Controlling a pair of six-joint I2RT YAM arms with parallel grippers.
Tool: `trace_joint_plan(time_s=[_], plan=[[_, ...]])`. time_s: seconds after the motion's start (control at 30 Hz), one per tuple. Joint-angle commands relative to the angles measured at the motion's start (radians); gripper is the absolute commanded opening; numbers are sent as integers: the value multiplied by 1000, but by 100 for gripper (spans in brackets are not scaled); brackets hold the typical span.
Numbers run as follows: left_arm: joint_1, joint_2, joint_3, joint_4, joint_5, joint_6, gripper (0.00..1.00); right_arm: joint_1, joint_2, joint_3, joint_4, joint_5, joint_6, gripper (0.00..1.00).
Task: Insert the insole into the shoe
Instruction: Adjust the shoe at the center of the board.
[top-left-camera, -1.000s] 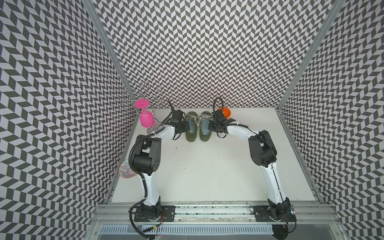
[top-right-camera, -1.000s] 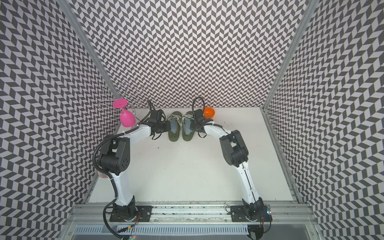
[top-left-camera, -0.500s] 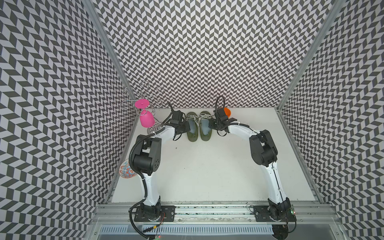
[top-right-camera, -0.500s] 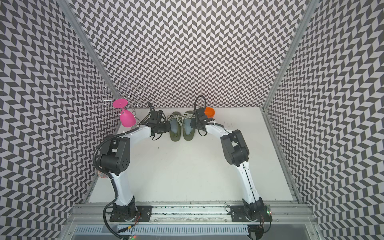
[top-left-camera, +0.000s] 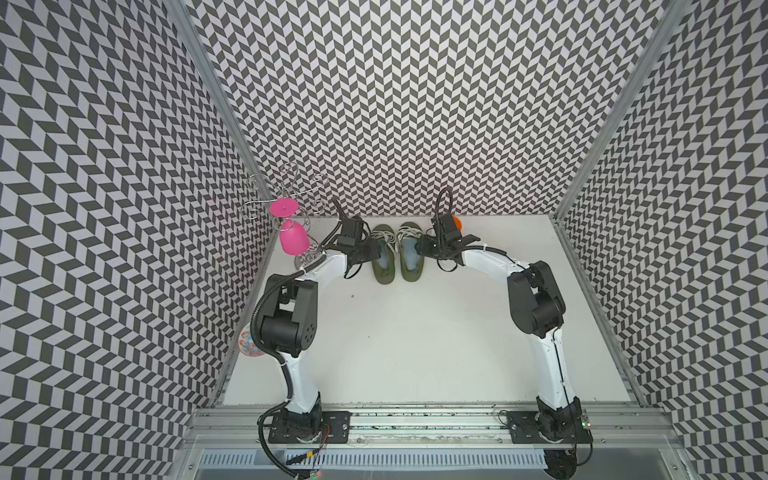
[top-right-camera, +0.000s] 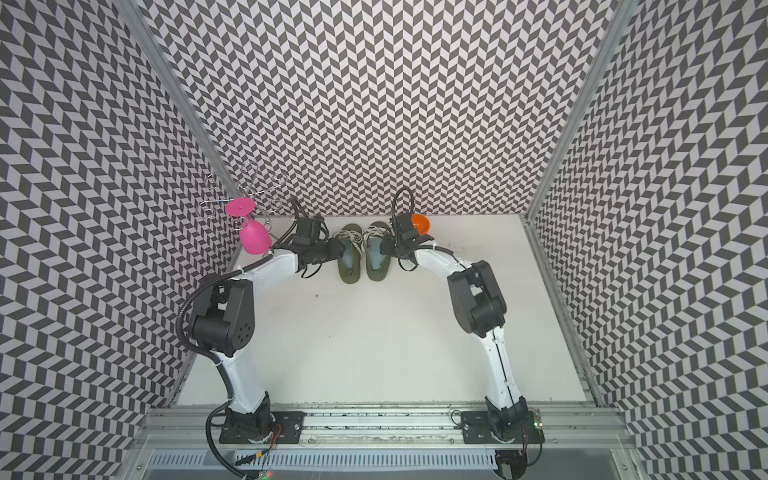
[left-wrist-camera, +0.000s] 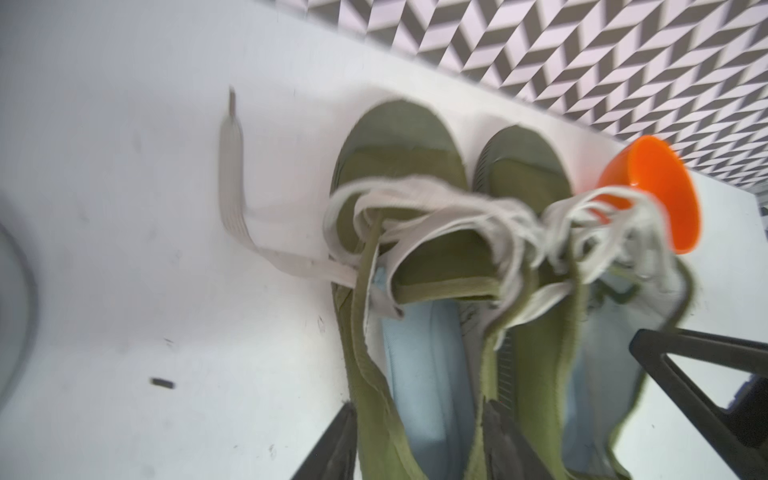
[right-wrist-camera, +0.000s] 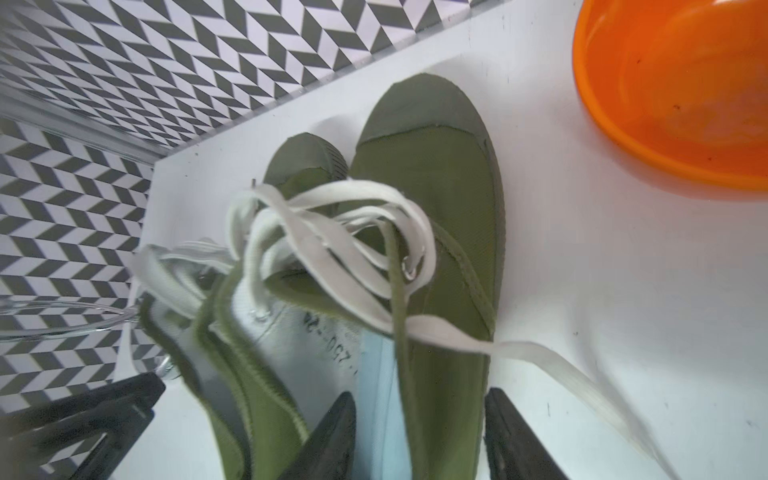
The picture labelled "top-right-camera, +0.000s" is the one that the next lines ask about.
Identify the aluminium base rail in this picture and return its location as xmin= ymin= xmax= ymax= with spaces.
xmin=117 ymin=402 xmax=645 ymax=479

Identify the grey-blue insole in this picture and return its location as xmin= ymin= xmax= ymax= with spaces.
xmin=368 ymin=237 xmax=387 ymax=271
xmin=339 ymin=242 xmax=360 ymax=271

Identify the pink plastic wine glass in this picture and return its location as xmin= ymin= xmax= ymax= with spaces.
xmin=225 ymin=197 xmax=272 ymax=255

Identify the silver wire glass rack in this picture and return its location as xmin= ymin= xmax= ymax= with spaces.
xmin=195 ymin=168 xmax=282 ymax=242

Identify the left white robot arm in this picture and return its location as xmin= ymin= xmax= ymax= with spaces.
xmin=176 ymin=214 xmax=344 ymax=443

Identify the orange bowl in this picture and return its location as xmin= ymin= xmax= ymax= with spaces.
xmin=411 ymin=214 xmax=431 ymax=235

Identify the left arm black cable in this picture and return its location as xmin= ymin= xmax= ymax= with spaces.
xmin=175 ymin=254 xmax=271 ymax=400

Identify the olive green sandal with laces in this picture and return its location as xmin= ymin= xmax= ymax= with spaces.
xmin=333 ymin=223 xmax=363 ymax=284

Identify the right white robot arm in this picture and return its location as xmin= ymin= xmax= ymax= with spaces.
xmin=381 ymin=214 xmax=530 ymax=444

